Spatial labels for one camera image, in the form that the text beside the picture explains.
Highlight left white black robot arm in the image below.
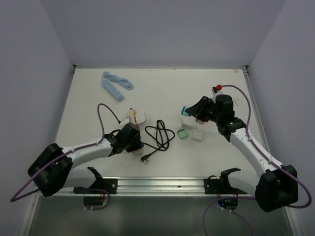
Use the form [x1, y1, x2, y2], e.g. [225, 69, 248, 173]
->
[28, 123, 143, 197]

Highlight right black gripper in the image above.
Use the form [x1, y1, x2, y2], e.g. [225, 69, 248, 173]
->
[186, 96, 221, 123]

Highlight green plug adapter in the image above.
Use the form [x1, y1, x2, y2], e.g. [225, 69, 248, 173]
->
[177, 128, 189, 140]

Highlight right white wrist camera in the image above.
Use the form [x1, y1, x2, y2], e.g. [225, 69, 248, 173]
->
[212, 87, 222, 95]

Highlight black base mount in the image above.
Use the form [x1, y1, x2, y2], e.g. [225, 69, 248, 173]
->
[73, 167, 118, 194]
[203, 168, 246, 195]

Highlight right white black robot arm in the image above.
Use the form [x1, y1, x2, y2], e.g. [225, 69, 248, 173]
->
[186, 94, 298, 212]

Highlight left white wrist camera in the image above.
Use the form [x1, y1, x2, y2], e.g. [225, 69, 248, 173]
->
[120, 117, 131, 125]

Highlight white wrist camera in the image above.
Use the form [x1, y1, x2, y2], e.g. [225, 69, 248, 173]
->
[120, 117, 131, 125]
[212, 87, 222, 95]

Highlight cyan plug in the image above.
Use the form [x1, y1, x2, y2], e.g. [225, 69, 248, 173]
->
[181, 106, 191, 117]

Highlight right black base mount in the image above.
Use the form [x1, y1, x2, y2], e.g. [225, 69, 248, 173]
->
[203, 168, 246, 195]

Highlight light blue cord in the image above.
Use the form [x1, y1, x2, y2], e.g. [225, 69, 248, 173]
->
[102, 71, 135, 91]

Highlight white square plug adapter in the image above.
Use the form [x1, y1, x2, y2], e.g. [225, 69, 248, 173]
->
[191, 128, 204, 142]

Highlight pink plug adapter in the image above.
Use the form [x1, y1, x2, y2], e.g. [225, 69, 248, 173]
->
[195, 119, 205, 125]

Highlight aluminium mounting rail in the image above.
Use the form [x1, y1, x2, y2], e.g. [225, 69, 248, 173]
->
[54, 176, 259, 197]

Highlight beige red power strip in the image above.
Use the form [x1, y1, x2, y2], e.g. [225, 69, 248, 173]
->
[128, 108, 144, 156]

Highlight right aluminium side rail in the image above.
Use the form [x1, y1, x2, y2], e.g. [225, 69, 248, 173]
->
[240, 65, 274, 158]

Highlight black power cord with plug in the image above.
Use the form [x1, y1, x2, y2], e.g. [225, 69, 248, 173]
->
[140, 119, 175, 164]

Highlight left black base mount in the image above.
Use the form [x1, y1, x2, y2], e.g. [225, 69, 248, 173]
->
[73, 167, 118, 194]

